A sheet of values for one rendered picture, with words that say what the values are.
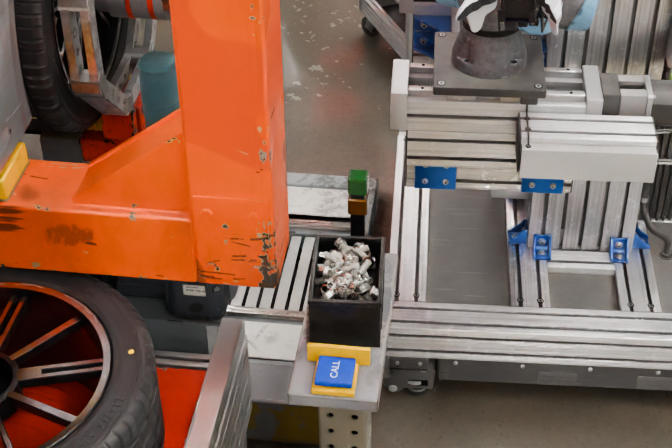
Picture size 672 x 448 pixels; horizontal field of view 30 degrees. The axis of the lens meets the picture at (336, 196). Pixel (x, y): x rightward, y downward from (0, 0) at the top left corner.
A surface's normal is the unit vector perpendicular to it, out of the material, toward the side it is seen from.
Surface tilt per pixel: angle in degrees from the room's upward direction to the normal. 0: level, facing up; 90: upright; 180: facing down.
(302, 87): 0
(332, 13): 0
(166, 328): 90
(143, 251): 90
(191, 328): 90
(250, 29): 90
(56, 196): 0
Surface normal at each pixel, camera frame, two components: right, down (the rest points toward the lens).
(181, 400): -0.01, -0.80
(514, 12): -0.33, 0.58
